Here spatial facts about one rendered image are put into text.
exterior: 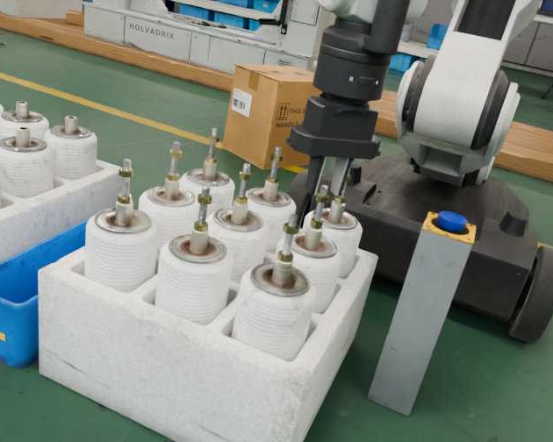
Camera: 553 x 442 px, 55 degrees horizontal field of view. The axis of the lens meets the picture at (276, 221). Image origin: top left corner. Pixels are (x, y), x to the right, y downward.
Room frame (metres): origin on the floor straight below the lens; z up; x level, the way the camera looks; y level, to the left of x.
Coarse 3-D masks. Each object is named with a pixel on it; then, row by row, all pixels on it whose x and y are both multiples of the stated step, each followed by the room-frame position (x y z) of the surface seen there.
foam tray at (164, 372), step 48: (48, 288) 0.59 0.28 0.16; (96, 288) 0.58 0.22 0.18; (144, 288) 0.60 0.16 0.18; (336, 288) 0.72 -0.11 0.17; (48, 336) 0.59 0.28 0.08; (96, 336) 0.56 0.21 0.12; (144, 336) 0.54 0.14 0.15; (192, 336) 0.52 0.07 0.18; (336, 336) 0.60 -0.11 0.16; (96, 384) 0.56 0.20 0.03; (144, 384) 0.54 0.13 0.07; (192, 384) 0.52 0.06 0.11; (240, 384) 0.50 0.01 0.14; (288, 384) 0.48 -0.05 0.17; (192, 432) 0.51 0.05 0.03; (240, 432) 0.49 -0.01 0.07; (288, 432) 0.47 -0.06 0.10
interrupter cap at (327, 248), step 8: (304, 232) 0.71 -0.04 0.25; (296, 240) 0.68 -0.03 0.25; (304, 240) 0.69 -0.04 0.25; (320, 240) 0.70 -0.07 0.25; (328, 240) 0.70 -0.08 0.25; (296, 248) 0.66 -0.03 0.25; (304, 248) 0.66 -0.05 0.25; (320, 248) 0.68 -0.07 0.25; (328, 248) 0.68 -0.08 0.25; (336, 248) 0.68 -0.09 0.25; (312, 256) 0.64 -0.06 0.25; (320, 256) 0.65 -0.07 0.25; (328, 256) 0.65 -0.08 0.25
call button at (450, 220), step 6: (438, 216) 0.70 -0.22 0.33; (444, 216) 0.69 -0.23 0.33; (450, 216) 0.70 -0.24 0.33; (456, 216) 0.70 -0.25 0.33; (462, 216) 0.71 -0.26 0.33; (444, 222) 0.69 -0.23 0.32; (450, 222) 0.68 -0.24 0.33; (456, 222) 0.68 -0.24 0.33; (462, 222) 0.68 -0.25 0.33; (450, 228) 0.68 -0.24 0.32; (456, 228) 0.68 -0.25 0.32
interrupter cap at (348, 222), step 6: (324, 210) 0.81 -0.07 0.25; (312, 216) 0.78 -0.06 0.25; (324, 216) 0.80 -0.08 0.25; (342, 216) 0.81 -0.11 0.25; (348, 216) 0.81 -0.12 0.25; (324, 222) 0.77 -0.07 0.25; (330, 222) 0.77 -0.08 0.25; (342, 222) 0.79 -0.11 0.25; (348, 222) 0.79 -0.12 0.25; (354, 222) 0.79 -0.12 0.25; (336, 228) 0.76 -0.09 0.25; (342, 228) 0.76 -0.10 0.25; (348, 228) 0.76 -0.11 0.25; (354, 228) 0.77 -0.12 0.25
